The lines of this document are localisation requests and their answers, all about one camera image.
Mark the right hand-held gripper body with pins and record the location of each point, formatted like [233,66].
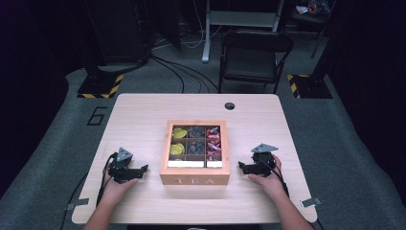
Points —
[263,159]

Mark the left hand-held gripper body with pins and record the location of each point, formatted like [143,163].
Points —
[120,169]

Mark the clutter on dark shelf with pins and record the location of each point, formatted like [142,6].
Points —
[311,8]

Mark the group of yellow tea packets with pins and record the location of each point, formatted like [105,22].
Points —
[177,149]

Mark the black folding chair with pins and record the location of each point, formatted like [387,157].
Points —
[252,60]

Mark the person's left hand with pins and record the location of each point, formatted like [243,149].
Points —
[116,190]

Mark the group of dark tea packets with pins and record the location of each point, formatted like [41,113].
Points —
[195,147]

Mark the person's right hand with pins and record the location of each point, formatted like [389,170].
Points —
[271,185]

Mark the grey tape piece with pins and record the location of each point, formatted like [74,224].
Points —
[78,203]
[311,202]

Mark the group of red tea packets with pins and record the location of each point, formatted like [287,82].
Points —
[213,146]

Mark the wooden tea box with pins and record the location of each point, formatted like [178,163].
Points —
[194,179]

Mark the white desk frame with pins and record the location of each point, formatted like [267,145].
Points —
[237,19]

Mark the black stand base hazard stripes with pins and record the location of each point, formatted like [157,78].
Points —
[311,87]
[100,87]

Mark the black cabinet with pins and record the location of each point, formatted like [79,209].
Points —
[116,32]

